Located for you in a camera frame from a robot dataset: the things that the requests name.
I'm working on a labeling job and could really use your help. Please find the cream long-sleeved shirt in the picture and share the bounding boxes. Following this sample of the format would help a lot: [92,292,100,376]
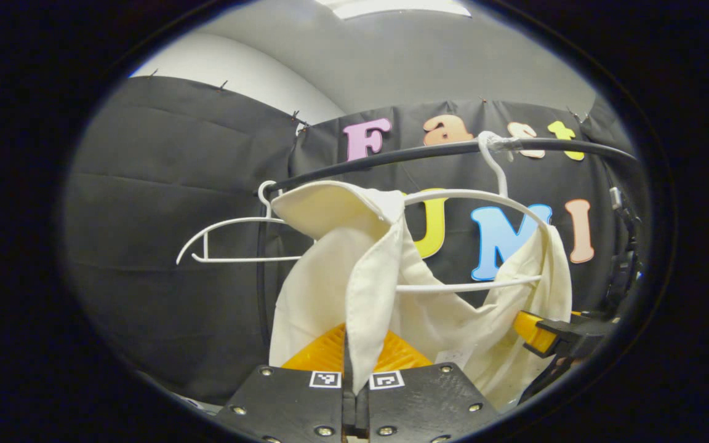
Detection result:
[268,180,574,412]

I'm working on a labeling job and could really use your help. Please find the ceiling light panel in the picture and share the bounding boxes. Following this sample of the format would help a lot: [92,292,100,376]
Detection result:
[316,0,472,20]

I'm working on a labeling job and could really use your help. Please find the black backdrop cloth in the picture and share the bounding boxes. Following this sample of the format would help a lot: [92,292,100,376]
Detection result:
[62,75,651,407]

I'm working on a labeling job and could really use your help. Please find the black metal clothes rack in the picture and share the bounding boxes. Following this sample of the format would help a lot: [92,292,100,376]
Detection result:
[255,138,644,348]

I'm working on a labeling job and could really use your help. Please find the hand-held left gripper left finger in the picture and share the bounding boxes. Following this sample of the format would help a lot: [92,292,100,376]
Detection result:
[214,323,355,443]

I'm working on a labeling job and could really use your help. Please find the white plastic hanger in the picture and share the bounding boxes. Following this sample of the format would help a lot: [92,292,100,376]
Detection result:
[176,180,303,265]
[395,131,552,294]

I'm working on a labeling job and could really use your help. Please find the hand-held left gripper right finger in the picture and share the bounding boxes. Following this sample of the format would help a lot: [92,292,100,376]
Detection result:
[354,329,498,443]

